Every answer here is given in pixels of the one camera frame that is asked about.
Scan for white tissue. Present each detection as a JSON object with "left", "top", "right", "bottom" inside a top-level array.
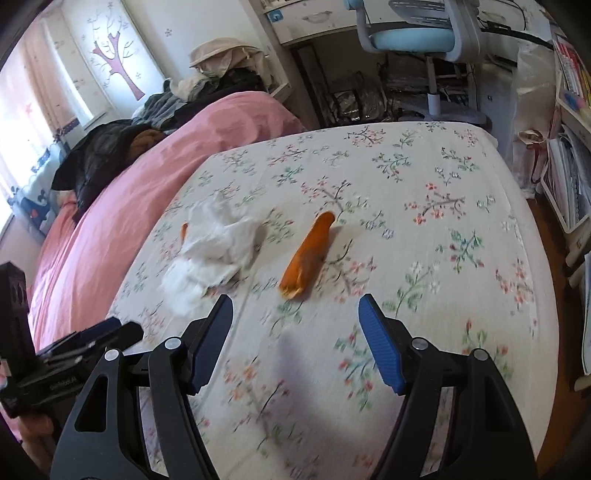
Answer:
[{"left": 161, "top": 192, "right": 262, "bottom": 318}]

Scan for long orange peel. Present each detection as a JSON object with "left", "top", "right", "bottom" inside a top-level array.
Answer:
[{"left": 279, "top": 211, "right": 335, "bottom": 300}]

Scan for person's left hand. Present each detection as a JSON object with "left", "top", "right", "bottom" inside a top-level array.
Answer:
[{"left": 18, "top": 415, "right": 56, "bottom": 474}]

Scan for pink duvet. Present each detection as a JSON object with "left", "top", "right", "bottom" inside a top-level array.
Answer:
[{"left": 29, "top": 92, "right": 304, "bottom": 350}]

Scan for floral bed sheet mattress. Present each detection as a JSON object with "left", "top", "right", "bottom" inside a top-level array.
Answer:
[{"left": 110, "top": 122, "right": 558, "bottom": 479}]

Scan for brown plush toy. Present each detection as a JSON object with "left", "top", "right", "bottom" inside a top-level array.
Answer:
[{"left": 127, "top": 129, "right": 166, "bottom": 160}]

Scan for black puffer jacket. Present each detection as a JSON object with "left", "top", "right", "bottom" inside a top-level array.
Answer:
[{"left": 51, "top": 119, "right": 150, "bottom": 214}]

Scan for white book shelf rack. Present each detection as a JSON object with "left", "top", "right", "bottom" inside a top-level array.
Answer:
[{"left": 542, "top": 23, "right": 590, "bottom": 284}]

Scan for denim clothes pile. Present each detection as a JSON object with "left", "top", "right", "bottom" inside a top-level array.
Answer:
[{"left": 131, "top": 77, "right": 209, "bottom": 132}]

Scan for beige cloth pile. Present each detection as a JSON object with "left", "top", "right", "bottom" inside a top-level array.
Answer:
[{"left": 189, "top": 37, "right": 267, "bottom": 78}]

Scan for blue grey desk chair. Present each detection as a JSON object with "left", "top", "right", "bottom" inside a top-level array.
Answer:
[{"left": 345, "top": 0, "right": 488, "bottom": 127}]

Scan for white desk with drawers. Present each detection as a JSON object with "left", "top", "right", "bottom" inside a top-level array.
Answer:
[{"left": 254, "top": 0, "right": 356, "bottom": 45}]

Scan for pink tree wall sticker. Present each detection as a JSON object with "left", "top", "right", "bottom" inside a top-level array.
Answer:
[{"left": 88, "top": 7, "right": 144, "bottom": 100}]

